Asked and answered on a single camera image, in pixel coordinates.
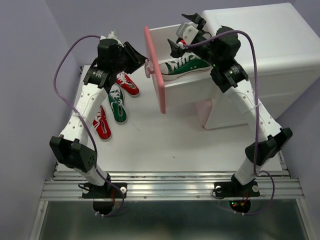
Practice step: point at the red sneaker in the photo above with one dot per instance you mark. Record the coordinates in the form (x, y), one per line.
(101, 126)
(125, 82)

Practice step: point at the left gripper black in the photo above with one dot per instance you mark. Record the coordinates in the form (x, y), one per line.
(137, 59)

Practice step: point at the white shoe cabinet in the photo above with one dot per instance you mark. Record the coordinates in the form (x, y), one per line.
(287, 50)

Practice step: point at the green sneaker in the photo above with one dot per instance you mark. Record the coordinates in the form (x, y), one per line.
(116, 102)
(179, 67)

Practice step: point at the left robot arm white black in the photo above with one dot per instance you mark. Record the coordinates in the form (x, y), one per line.
(71, 146)

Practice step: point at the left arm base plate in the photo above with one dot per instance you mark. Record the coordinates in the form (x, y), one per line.
(107, 200)

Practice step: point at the aluminium mounting rail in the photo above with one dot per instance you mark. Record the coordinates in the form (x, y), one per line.
(163, 185)

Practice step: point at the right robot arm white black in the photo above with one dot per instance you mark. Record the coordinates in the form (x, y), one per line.
(229, 76)

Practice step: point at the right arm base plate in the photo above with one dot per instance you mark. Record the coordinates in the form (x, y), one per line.
(239, 195)

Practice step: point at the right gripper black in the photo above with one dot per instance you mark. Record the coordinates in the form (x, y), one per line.
(176, 51)

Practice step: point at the red sneaker near left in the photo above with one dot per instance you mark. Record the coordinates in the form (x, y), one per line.
(101, 126)

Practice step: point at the red sneaker far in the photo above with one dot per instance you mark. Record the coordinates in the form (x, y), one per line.
(125, 82)

